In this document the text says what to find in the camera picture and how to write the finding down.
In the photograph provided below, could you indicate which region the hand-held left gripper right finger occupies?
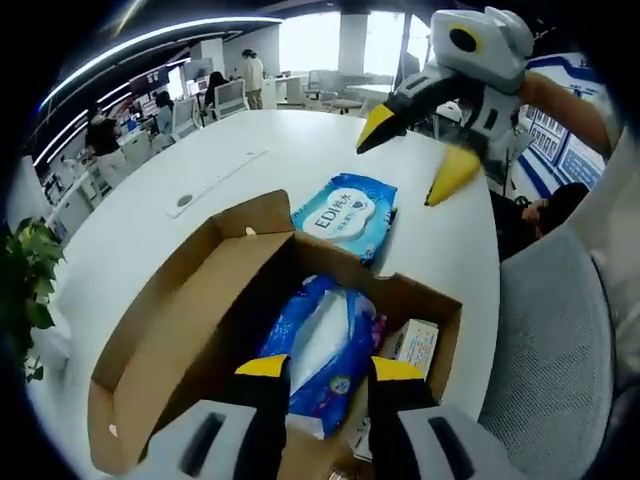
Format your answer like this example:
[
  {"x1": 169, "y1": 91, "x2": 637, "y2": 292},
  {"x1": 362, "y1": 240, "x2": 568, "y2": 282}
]
[{"x1": 367, "y1": 355, "x2": 529, "y2": 480}]

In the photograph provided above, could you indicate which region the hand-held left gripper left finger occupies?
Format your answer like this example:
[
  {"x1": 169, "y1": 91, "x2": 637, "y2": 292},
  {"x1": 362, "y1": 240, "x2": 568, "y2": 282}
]
[{"x1": 149, "y1": 353, "x2": 293, "y2": 480}]

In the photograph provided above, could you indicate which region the small white carton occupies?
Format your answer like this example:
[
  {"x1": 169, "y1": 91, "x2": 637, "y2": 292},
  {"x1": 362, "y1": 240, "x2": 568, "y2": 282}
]
[{"x1": 382, "y1": 318, "x2": 441, "y2": 381}]

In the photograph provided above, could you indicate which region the dark blue soft tissue pack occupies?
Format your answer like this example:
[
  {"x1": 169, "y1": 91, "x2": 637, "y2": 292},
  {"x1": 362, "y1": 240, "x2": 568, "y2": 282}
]
[{"x1": 257, "y1": 273, "x2": 386, "y2": 441}]

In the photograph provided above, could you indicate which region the light blue wet wipes pack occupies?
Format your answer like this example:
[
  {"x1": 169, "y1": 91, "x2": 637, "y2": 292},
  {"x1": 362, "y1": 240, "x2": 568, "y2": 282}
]
[{"x1": 290, "y1": 172, "x2": 400, "y2": 266}]

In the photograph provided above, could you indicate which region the brown cardboard shoe box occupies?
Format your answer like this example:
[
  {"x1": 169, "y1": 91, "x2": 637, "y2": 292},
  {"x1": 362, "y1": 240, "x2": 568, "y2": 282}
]
[{"x1": 87, "y1": 188, "x2": 464, "y2": 480}]

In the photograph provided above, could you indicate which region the white office chair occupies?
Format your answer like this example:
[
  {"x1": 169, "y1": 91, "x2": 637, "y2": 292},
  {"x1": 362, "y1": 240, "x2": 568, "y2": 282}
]
[
  {"x1": 214, "y1": 79, "x2": 250, "y2": 119},
  {"x1": 169, "y1": 97, "x2": 199, "y2": 141}
]

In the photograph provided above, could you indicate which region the grey mesh office chair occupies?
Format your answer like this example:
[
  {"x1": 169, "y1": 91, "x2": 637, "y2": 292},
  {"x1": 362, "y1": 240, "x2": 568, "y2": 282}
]
[{"x1": 477, "y1": 232, "x2": 616, "y2": 480}]

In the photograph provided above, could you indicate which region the person's light shirt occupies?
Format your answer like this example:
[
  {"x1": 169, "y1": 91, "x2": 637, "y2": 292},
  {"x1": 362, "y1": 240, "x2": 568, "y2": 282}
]
[{"x1": 584, "y1": 114, "x2": 640, "y2": 401}]

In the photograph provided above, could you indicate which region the long ceiling light strip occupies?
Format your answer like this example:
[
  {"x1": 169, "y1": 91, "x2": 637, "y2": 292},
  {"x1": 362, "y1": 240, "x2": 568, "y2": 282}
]
[{"x1": 37, "y1": 17, "x2": 285, "y2": 116}]

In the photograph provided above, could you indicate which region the green plant in white pot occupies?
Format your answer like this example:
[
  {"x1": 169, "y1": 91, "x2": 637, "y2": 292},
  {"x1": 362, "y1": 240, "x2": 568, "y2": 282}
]
[{"x1": 0, "y1": 215, "x2": 71, "y2": 384}]

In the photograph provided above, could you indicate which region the blue white wall poster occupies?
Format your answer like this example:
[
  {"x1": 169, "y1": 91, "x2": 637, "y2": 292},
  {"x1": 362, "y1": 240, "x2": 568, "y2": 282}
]
[{"x1": 517, "y1": 53, "x2": 614, "y2": 199}]

